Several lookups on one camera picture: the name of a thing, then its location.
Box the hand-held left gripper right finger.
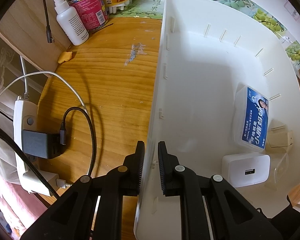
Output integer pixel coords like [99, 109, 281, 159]
[157, 141, 283, 240]

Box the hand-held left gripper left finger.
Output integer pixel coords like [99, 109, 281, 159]
[20, 141, 146, 240]

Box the white charger cube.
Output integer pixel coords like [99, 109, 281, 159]
[221, 154, 270, 188]

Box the white plastic storage bin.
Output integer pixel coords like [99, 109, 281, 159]
[134, 0, 300, 240]

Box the blue label dental floss box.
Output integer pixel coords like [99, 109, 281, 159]
[234, 85, 271, 153]

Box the clear plastic box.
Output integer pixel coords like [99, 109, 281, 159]
[266, 120, 294, 148]

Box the white plug adapter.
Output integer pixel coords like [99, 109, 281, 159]
[24, 170, 72, 193]

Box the black charger block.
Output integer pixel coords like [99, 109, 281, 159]
[22, 129, 65, 159]

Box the white power strip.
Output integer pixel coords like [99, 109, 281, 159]
[13, 95, 59, 193]

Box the pink blanket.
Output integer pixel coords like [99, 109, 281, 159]
[0, 170, 48, 238]

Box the black zipper bag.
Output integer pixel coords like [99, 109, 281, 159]
[265, 194, 300, 240]

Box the black hairpin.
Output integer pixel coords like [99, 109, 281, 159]
[93, 23, 114, 33]

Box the white spray bottle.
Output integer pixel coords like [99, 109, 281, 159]
[52, 0, 89, 46]

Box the white lace curtain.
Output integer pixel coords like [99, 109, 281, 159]
[0, 36, 30, 155]

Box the pink can pen holder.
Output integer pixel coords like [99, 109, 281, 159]
[68, 0, 110, 32]

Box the green fruit printed paper lining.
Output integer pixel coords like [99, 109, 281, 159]
[120, 0, 300, 63]

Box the black braided cable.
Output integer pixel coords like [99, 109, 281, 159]
[60, 106, 97, 178]

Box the white cable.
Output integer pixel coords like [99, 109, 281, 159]
[0, 56, 88, 113]

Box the thick black cable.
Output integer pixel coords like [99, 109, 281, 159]
[0, 122, 61, 198]

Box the black hanging cable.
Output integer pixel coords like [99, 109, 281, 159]
[37, 0, 56, 44]

